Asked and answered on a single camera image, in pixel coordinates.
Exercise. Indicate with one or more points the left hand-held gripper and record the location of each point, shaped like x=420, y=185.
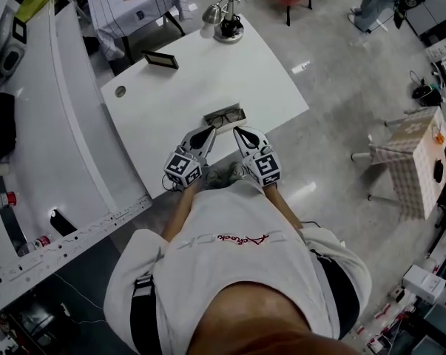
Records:
x=182, y=170

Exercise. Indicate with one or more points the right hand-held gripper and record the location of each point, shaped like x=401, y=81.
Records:
x=265, y=168

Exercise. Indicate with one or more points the grey glasses case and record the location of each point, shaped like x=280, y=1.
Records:
x=222, y=108

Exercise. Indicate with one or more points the person's left forearm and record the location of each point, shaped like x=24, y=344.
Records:
x=178, y=213

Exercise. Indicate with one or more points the person's right forearm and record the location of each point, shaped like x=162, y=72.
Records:
x=282, y=207

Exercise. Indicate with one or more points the person's left shoe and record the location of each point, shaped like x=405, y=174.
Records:
x=213, y=179

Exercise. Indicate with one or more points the silver desk lamp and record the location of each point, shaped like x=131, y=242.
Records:
x=228, y=38

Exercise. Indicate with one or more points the person's white shirt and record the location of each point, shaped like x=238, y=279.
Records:
x=226, y=261

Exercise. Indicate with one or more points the white metal shelf rack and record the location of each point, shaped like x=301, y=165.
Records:
x=60, y=124

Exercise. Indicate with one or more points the table with striped white cloth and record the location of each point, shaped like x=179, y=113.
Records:
x=134, y=9

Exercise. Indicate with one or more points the black phone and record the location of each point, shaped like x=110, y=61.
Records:
x=61, y=222

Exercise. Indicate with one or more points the table with checked cloth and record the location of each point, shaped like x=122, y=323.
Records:
x=422, y=168

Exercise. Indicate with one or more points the person's neck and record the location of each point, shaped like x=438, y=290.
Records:
x=259, y=320

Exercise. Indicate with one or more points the black helmet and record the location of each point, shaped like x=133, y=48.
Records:
x=426, y=96

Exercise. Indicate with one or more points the clear bottle with red label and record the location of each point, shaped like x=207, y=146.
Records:
x=37, y=244

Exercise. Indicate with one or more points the black bag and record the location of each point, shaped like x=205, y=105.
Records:
x=2, y=128

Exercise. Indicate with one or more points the small bottle with red cap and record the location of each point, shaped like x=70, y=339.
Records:
x=6, y=200

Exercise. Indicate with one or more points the yellow-green cloth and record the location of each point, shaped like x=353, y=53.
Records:
x=36, y=2

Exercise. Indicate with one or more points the white box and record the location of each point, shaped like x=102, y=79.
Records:
x=424, y=283

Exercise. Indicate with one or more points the dark picture frame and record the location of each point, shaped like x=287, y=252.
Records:
x=159, y=59

